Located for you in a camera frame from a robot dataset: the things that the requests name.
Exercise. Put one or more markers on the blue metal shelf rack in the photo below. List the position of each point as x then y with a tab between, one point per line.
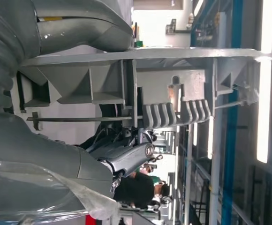
230	139

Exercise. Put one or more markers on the person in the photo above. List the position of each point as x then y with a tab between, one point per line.
136	189

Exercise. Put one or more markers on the white ceiling light strip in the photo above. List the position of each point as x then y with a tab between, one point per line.
264	108
210	139

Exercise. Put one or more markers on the clear plastic film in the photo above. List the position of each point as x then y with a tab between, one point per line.
98	205

